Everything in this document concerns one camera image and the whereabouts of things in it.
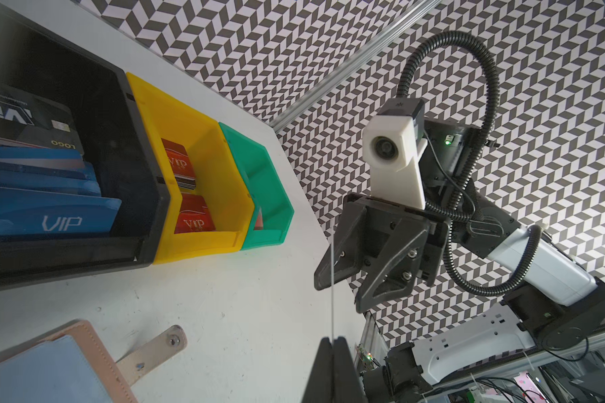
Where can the red white card green bin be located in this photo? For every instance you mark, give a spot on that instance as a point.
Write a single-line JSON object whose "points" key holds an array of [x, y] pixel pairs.
{"points": [[259, 222]]}

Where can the blue card in black bin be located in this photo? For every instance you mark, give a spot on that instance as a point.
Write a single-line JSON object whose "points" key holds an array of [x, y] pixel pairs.
{"points": [[26, 212]]}

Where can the black plastic bin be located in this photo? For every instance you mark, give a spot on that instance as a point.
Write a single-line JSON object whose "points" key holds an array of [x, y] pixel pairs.
{"points": [[115, 143]]}

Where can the green plastic bin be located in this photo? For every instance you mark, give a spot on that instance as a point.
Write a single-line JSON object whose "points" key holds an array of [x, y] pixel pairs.
{"points": [[265, 187]]}

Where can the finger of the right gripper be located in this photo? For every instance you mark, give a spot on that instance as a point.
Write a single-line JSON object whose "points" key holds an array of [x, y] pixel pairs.
{"points": [[344, 259], [403, 259]]}

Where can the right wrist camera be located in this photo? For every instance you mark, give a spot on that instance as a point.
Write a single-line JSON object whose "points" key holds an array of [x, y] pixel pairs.
{"points": [[393, 144]]}

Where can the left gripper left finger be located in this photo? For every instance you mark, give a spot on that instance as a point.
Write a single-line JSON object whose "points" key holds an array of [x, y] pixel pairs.
{"points": [[320, 384]]}

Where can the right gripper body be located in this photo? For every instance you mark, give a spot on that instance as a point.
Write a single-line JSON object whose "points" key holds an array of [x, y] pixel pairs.
{"points": [[448, 148]]}

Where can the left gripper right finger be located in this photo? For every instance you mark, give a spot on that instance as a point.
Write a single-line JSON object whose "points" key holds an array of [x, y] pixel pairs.
{"points": [[347, 384]]}

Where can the dark card in black bin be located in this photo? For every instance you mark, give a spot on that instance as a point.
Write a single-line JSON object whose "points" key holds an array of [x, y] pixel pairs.
{"points": [[27, 120]]}

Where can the yellow plastic bin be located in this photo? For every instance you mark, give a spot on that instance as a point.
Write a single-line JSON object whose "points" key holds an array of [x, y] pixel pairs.
{"points": [[218, 179]]}

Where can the red card in yellow bin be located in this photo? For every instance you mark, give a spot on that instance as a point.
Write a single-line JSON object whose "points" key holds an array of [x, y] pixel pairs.
{"points": [[180, 164]]}

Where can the blue credit card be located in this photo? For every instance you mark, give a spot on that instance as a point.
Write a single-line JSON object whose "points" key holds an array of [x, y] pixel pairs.
{"points": [[54, 170]]}

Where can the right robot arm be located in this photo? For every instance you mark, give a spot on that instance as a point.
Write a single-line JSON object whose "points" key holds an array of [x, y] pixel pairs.
{"points": [[546, 300]]}

